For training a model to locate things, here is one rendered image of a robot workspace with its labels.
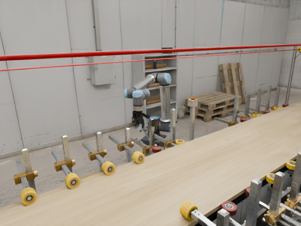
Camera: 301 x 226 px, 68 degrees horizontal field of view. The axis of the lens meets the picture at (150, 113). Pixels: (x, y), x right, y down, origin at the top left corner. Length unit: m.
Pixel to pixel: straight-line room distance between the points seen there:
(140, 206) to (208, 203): 0.38
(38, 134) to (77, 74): 1.25
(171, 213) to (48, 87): 3.40
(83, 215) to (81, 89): 3.29
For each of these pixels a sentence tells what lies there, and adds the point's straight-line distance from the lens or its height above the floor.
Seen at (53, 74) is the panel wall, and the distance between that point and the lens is 4.25.
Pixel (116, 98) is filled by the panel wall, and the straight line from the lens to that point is 4.73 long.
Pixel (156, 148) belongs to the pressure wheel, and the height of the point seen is 0.90.
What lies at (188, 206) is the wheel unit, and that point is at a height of 0.98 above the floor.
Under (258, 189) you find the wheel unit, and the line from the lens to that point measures 1.17.
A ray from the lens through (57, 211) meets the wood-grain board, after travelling 1.43.
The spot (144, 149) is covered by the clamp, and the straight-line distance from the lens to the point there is 2.03.
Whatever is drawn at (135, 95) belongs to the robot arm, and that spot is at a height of 1.34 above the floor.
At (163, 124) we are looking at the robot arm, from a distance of 2.72.
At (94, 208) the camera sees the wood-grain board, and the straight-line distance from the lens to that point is 1.38.
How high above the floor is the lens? 1.76
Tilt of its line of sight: 17 degrees down
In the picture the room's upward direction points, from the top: 1 degrees counter-clockwise
